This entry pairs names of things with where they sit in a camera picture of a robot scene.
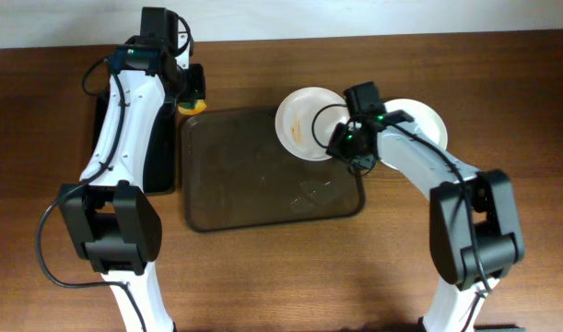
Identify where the yellow green sponge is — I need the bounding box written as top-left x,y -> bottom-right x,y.
177,100 -> 206,116

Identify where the pink white plate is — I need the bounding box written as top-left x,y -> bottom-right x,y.
275,87 -> 350,161

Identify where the light green plate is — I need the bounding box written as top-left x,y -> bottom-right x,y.
384,99 -> 448,149

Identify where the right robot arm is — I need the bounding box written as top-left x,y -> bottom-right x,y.
325,111 -> 525,332

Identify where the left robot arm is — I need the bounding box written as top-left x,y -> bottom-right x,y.
56,45 -> 205,331

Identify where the black plastic tray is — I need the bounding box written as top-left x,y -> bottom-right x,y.
80,92 -> 175,195

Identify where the brown serving tray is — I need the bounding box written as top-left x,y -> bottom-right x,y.
181,106 -> 366,232

